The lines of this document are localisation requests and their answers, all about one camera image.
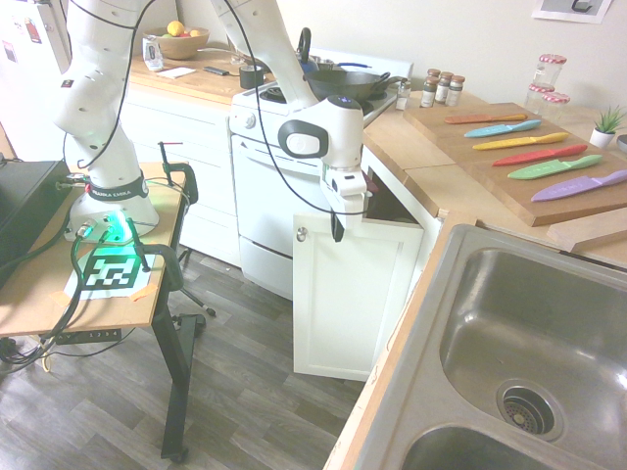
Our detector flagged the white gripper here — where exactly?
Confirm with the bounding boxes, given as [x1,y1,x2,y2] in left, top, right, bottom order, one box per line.
[319,164,371,244]

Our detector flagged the white corner cabinet door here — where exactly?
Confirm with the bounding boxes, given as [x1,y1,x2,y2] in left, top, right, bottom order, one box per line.
[292,211,425,383]

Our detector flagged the white drawer cabinet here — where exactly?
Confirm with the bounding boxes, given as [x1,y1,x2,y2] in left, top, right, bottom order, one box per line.
[121,81,242,269]

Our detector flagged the white electric stove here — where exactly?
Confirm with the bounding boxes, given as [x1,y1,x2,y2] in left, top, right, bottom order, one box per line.
[227,46,413,303]

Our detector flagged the wooden cutting board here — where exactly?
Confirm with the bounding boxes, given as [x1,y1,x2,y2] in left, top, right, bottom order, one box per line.
[458,124,627,228]
[402,102,545,164]

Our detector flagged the glass salt shaker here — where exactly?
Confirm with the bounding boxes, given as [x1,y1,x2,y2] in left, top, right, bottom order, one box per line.
[395,79,413,112]

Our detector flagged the black metal clamp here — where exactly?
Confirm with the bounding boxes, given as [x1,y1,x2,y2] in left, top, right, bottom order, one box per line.
[126,218,185,296]
[157,140,200,205]

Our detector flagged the black tape roll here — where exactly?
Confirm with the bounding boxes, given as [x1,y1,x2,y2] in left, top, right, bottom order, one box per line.
[239,64,266,91]

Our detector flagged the blue kettle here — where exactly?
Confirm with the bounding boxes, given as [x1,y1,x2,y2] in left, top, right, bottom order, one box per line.
[295,27,339,75]

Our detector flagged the orange knife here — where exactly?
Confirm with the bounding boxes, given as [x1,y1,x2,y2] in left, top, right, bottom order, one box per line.
[444,113,529,126]

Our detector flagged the teal knife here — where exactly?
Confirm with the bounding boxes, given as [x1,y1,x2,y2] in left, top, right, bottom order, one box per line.
[463,119,544,140]

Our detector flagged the yellow knife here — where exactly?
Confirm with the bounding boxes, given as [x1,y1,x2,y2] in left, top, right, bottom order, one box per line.
[471,131,571,152]

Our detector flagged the red knife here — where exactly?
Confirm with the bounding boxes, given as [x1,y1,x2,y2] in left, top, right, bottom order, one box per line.
[491,144,590,168]

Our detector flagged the stainless steel double sink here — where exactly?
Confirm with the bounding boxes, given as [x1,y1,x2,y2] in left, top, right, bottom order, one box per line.
[336,222,627,470]

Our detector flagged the green knife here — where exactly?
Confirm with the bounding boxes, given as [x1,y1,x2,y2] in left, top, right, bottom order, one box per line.
[506,154,604,182]

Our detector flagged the white notepad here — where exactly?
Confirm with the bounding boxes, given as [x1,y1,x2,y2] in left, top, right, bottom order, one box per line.
[158,66,198,81]

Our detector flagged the black white tag sheet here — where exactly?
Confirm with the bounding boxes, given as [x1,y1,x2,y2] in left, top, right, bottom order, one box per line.
[63,246,166,303]

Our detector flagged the wooden fruit bowl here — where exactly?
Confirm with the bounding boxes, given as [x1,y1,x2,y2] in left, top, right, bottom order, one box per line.
[156,26,212,62]

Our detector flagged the short checkered lid glass jar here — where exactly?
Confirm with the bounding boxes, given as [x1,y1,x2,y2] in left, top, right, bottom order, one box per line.
[525,82,557,117]
[540,91,572,121]

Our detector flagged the purple knife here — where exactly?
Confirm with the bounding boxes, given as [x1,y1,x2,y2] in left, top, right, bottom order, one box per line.
[530,169,627,205]

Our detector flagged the clear plastic package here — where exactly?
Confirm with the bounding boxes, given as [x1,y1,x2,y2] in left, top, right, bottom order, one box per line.
[141,34,165,73]

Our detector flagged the light wooden plank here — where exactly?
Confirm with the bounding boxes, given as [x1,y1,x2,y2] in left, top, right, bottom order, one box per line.
[545,210,627,257]

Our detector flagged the glass jars with red lids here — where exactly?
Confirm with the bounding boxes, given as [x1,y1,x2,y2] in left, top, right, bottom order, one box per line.
[533,52,569,92]

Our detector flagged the metal sink drain strainer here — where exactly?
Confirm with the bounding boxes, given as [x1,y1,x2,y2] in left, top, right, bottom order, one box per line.
[495,379,567,443]

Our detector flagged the spiky plant in white pot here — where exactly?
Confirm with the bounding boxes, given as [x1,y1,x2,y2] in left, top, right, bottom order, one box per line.
[588,105,627,150]

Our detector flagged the wooden table with black legs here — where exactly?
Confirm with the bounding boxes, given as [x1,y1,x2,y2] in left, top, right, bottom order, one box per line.
[0,164,207,462]

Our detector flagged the black controller box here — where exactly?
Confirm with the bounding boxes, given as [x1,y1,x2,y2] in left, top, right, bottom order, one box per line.
[0,160,75,291]

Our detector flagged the white refrigerator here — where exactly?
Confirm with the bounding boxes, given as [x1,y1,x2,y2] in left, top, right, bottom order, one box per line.
[0,0,72,162]

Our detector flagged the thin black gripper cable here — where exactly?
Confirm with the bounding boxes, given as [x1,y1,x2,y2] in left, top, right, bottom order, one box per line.
[108,0,340,217]

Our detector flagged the black wok with wooden handle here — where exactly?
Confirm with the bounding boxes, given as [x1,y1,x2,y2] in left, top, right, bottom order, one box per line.
[305,70,409,103]

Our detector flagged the green base cable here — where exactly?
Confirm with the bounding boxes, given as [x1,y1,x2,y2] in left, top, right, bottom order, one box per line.
[41,176,173,376]

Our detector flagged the white wall poster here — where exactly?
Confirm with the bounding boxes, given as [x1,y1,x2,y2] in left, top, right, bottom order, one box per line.
[530,0,616,25]

